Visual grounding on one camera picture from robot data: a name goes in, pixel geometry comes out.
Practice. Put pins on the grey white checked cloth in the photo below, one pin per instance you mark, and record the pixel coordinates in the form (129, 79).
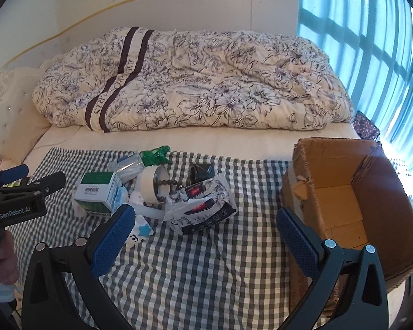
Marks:
(199, 264)

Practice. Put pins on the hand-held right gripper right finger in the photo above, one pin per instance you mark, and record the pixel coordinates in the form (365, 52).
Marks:
(296, 244)

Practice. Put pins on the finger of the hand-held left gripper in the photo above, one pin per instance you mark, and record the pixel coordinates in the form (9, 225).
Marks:
(15, 173)
(48, 182)

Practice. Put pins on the clear plastic packet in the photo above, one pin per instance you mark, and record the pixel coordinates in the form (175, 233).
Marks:
(127, 165)

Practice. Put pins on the cardboard box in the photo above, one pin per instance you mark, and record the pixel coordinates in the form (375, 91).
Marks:
(337, 199)

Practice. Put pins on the floral duvet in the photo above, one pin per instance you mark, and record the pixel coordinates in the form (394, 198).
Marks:
(210, 86)

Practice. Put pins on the blue curtain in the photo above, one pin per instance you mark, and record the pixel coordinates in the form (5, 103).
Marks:
(364, 41)

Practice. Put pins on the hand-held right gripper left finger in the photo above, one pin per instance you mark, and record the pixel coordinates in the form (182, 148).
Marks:
(112, 244)

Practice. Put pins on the cushioned white headboard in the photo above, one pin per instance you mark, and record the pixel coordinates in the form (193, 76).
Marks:
(3, 110)

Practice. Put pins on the green sachet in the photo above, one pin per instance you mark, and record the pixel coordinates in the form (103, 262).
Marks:
(153, 156)

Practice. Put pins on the floral bag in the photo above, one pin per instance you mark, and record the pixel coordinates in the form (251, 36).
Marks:
(364, 125)

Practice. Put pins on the white plush toy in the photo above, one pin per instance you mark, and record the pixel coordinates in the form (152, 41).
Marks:
(137, 237)

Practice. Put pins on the white bed mattress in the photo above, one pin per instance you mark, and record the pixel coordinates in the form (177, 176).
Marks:
(227, 142)

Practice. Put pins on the person's left hand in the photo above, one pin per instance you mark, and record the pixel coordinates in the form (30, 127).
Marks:
(5, 261)

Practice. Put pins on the white plastic strip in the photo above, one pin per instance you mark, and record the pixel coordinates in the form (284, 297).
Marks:
(149, 212)

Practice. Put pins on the green white carton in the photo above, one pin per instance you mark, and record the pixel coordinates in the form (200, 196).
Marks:
(96, 189)

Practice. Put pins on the white tape roll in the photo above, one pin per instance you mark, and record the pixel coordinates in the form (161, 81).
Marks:
(146, 182)

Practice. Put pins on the light blue white cloth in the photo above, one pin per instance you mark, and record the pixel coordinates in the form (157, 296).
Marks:
(0, 290)

